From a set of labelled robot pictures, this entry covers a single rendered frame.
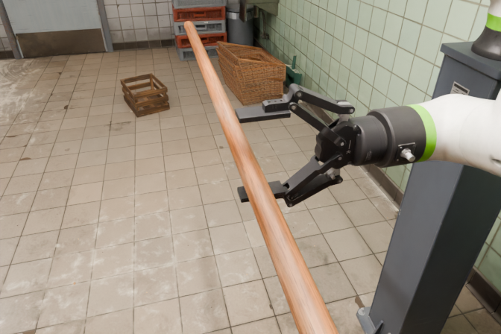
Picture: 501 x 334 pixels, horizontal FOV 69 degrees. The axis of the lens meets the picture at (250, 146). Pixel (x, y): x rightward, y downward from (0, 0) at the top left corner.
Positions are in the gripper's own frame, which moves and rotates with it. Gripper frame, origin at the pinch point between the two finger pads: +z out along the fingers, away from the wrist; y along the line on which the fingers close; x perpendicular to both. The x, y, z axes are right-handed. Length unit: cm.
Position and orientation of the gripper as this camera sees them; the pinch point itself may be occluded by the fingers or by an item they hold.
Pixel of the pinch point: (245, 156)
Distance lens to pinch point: 52.3
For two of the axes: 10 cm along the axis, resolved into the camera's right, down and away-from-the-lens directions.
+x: -2.4, -5.2, 8.2
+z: -9.7, 1.3, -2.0
